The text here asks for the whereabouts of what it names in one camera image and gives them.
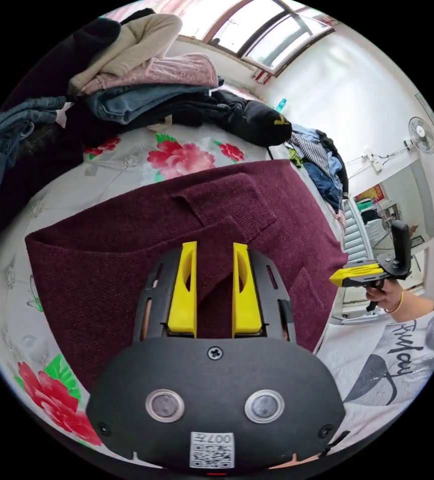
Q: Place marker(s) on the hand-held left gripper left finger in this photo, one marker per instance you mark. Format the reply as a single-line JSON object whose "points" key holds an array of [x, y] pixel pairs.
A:
{"points": [[182, 296]]}

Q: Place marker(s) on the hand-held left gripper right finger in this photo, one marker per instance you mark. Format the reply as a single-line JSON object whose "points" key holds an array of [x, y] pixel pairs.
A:
{"points": [[245, 300]]}

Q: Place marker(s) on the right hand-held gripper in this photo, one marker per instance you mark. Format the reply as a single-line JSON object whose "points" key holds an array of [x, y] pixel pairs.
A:
{"points": [[385, 270]]}

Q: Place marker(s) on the burgundy wool vest long skirt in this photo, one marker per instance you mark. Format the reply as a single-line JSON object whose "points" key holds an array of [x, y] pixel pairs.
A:
{"points": [[89, 270]]}

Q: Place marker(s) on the person's right forearm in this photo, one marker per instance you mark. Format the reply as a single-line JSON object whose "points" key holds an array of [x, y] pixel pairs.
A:
{"points": [[415, 305]]}

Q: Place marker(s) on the person's right hand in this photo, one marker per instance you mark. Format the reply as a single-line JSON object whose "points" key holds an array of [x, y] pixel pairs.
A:
{"points": [[386, 294]]}

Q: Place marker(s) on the person's body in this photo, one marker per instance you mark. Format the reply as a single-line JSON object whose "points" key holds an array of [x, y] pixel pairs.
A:
{"points": [[382, 375]]}

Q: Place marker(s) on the pile of clothes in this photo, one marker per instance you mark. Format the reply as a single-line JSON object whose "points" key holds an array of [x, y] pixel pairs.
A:
{"points": [[145, 97], [325, 165]]}

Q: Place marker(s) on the bed with floral sheet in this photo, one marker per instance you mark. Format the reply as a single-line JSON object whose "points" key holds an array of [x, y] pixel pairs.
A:
{"points": [[126, 168]]}

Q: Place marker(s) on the window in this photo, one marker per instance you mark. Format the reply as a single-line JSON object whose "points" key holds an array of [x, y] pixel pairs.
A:
{"points": [[269, 33]]}

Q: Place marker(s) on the white wall fan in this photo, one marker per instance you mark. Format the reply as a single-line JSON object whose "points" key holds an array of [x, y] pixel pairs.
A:
{"points": [[422, 135]]}

